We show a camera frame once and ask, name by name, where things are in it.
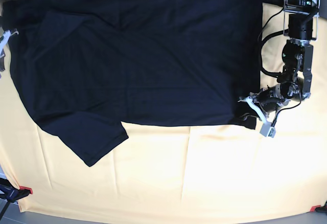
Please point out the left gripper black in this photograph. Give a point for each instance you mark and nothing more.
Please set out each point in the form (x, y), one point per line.
(266, 101)

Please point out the dark navy T-shirt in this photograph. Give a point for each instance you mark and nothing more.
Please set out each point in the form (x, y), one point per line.
(82, 68)

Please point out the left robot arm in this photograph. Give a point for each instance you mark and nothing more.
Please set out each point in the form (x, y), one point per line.
(294, 81)

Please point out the yellow table cloth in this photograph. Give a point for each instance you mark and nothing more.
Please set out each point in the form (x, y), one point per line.
(177, 174)

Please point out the right red-black table clamp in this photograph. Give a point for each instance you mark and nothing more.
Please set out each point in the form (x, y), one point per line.
(319, 208)

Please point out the red-black table clamp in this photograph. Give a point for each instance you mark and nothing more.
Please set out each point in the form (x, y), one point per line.
(11, 194)
(319, 208)

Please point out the left red-black table clamp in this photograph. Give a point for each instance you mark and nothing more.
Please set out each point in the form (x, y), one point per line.
(11, 194)

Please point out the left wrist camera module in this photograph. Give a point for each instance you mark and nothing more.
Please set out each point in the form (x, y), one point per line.
(268, 130)

